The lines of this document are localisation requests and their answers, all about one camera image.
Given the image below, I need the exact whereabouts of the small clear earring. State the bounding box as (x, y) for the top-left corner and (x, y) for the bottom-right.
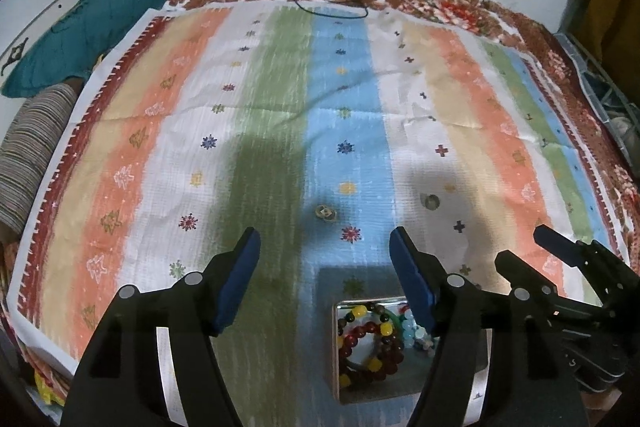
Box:
(314, 204), (337, 222)

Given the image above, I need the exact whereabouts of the green jade bangle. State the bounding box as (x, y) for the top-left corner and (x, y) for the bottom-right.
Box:
(385, 303), (412, 331)

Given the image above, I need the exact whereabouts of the striped bolster pillow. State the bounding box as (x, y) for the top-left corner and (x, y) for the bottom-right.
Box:
(1, 82), (78, 235)

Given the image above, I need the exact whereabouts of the yellow black bead bracelet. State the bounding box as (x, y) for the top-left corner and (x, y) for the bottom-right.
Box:
(335, 303), (402, 390)

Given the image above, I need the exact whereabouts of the striped colourful cloth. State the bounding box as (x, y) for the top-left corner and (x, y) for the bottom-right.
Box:
(9, 1), (618, 426)

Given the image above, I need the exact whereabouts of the teal pillow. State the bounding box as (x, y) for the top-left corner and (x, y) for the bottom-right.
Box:
(2, 0), (167, 98)

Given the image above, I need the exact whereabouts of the dark red bead bracelet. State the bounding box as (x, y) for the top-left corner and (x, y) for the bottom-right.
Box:
(336, 321), (406, 382)

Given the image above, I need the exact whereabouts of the grey plastic crate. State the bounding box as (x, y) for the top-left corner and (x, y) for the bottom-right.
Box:
(554, 32), (639, 178)

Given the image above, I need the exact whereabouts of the light blue bead bracelet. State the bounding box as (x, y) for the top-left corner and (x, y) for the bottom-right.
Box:
(399, 308), (440, 353)

